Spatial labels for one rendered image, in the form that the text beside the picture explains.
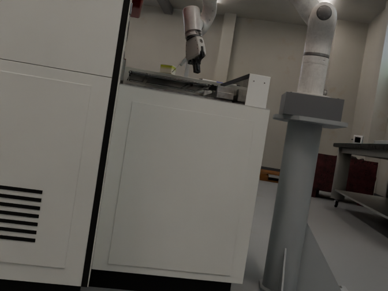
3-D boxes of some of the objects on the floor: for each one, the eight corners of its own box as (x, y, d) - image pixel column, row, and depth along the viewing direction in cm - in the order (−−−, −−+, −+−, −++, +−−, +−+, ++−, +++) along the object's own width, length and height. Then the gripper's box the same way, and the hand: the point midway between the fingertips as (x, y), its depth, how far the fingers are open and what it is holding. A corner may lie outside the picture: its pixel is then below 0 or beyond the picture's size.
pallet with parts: (322, 186, 938) (325, 168, 937) (332, 191, 844) (336, 171, 843) (257, 176, 948) (260, 157, 947) (260, 180, 855) (263, 159, 854)
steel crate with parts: (384, 210, 660) (392, 161, 658) (303, 197, 671) (311, 149, 669) (365, 201, 760) (372, 159, 758) (295, 189, 771) (302, 148, 769)
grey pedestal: (344, 288, 236) (370, 131, 234) (368, 323, 192) (400, 129, 190) (246, 271, 241) (270, 116, 238) (247, 300, 197) (278, 111, 195)
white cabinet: (88, 290, 181) (119, 84, 179) (98, 232, 275) (118, 97, 273) (243, 303, 192) (273, 110, 190) (201, 243, 286) (222, 114, 284)
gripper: (178, 41, 226) (181, 76, 222) (198, 29, 215) (201, 66, 212) (189, 44, 231) (192, 78, 227) (209, 33, 220) (213, 68, 217)
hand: (196, 68), depth 220 cm, fingers closed
